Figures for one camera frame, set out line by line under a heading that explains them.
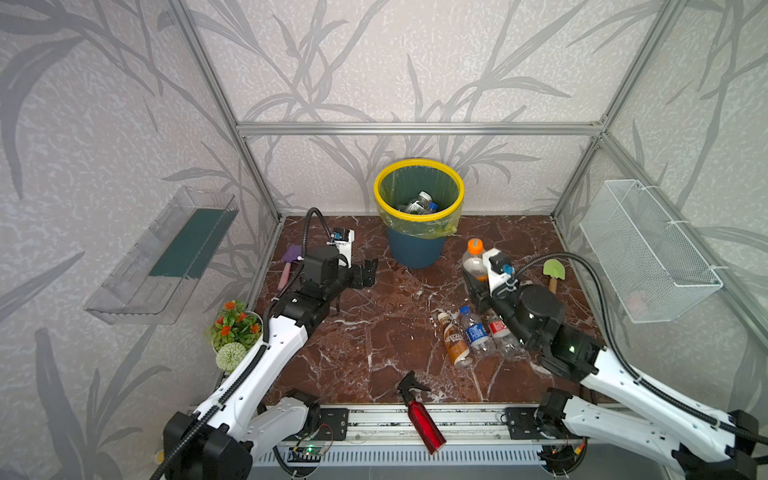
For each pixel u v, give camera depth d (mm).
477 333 837
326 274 579
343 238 654
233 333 739
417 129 948
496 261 526
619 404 474
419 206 969
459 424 753
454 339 825
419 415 723
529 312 471
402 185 992
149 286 636
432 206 963
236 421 395
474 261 615
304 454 716
